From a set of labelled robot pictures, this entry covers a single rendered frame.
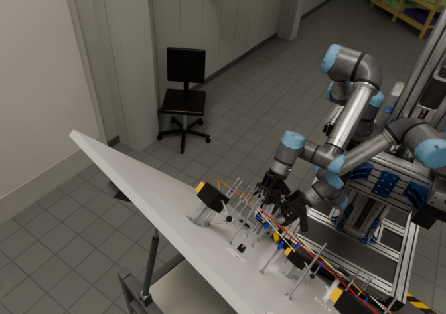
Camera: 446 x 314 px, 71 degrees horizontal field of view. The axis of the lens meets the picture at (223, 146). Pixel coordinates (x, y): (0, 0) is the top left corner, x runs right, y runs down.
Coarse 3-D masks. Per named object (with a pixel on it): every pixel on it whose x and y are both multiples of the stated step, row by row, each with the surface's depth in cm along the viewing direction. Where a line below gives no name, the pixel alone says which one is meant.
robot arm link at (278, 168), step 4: (272, 164) 112; (276, 164) 111; (280, 164) 110; (272, 168) 112; (276, 168) 111; (280, 168) 110; (284, 168) 110; (288, 168) 111; (276, 172) 111; (280, 172) 110; (284, 172) 111; (288, 172) 111; (284, 176) 112
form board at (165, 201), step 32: (96, 160) 67; (128, 160) 85; (128, 192) 61; (160, 192) 76; (192, 192) 112; (160, 224) 56; (192, 224) 68; (224, 224) 96; (192, 256) 51; (224, 256) 62; (256, 256) 84; (224, 288) 48; (256, 288) 57; (288, 288) 75; (320, 288) 110
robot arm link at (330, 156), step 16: (368, 64) 116; (368, 80) 115; (352, 96) 117; (368, 96) 116; (352, 112) 115; (336, 128) 115; (352, 128) 114; (336, 144) 113; (320, 160) 113; (336, 160) 111
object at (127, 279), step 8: (120, 272) 117; (128, 272) 117; (120, 280) 119; (128, 280) 115; (136, 280) 116; (128, 288) 114; (136, 288) 113; (128, 296) 125; (136, 296) 111; (144, 304) 107; (152, 304) 110; (152, 312) 108; (160, 312) 108
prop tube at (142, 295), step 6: (156, 240) 93; (156, 246) 94; (150, 252) 96; (156, 252) 96; (150, 258) 97; (150, 264) 98; (150, 270) 100; (150, 276) 101; (144, 282) 103; (150, 282) 103; (144, 288) 104; (144, 294) 106
